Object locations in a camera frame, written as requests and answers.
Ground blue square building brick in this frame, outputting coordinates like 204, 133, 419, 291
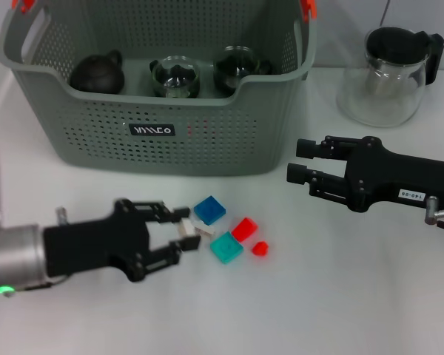
192, 195, 226, 226

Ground small white building brick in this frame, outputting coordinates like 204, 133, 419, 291
179, 217, 217, 238

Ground thin wall cable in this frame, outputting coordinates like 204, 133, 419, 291
379, 0, 392, 25

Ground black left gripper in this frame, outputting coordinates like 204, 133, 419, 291
43, 198, 202, 283

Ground dark clay teapot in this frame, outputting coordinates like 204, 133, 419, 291
69, 50, 126, 95

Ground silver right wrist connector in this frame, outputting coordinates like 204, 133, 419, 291
424, 195, 444, 226

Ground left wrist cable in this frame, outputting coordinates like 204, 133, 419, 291
21, 277, 67, 294

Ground cyan square building brick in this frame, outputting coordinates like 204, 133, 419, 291
209, 231, 244, 265

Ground red rectangular building brick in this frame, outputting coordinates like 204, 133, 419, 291
231, 217, 259, 243

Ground glass teapot with black lid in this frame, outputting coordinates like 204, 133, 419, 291
335, 26, 444, 129

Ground grey-green perforated storage bin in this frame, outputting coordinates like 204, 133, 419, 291
0, 0, 317, 177

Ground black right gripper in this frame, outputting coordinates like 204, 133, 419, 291
286, 135, 444, 214

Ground glass teacup with black sleeve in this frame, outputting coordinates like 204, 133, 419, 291
149, 55, 201, 100
212, 45, 273, 95

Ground small red round-top brick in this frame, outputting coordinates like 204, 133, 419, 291
251, 240, 270, 257

